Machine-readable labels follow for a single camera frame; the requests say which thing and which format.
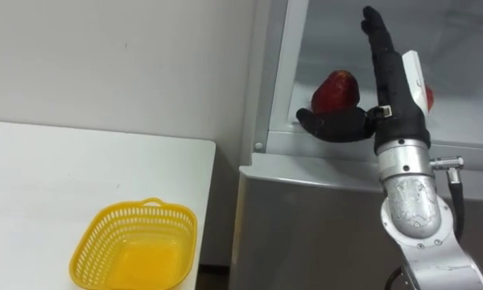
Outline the grey fridge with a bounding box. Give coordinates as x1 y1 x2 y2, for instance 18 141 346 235
228 0 483 290

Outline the yellow plastic basket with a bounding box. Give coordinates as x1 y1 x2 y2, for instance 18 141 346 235
68 197 199 290

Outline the white table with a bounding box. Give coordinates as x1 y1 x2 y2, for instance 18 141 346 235
0 119 217 290

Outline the red strawberry soft toy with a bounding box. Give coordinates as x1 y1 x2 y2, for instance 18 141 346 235
310 69 361 115

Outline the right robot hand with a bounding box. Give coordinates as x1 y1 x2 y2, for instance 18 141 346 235
295 5 435 155

